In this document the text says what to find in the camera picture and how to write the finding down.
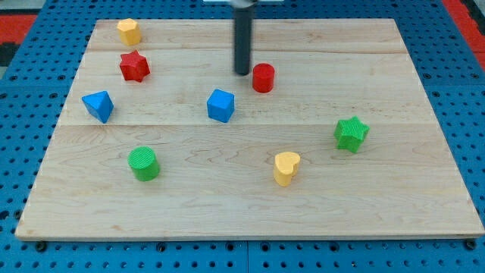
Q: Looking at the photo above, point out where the green star block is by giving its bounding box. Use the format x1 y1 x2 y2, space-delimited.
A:
333 116 371 153

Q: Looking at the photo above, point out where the yellow hexagon block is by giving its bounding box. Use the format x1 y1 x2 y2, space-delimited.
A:
117 18 142 46

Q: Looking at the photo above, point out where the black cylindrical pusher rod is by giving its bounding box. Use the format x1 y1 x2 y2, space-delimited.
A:
230 0 255 76

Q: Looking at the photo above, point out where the red star block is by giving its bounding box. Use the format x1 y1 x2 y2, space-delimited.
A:
119 50 151 83

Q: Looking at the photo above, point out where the blue triangular prism block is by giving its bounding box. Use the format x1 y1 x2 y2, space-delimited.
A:
82 90 114 124

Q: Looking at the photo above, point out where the yellow heart block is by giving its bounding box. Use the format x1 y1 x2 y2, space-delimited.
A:
273 152 301 187

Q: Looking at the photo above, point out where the wooden board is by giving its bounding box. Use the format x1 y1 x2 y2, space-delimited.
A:
16 19 484 242

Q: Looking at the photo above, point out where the red cylinder block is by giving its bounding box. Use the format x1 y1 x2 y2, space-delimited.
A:
252 63 275 93

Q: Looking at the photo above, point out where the green cylinder block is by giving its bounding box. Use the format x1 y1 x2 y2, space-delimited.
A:
127 146 160 181

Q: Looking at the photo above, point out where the blue cube block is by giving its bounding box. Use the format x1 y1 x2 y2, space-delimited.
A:
206 89 235 123

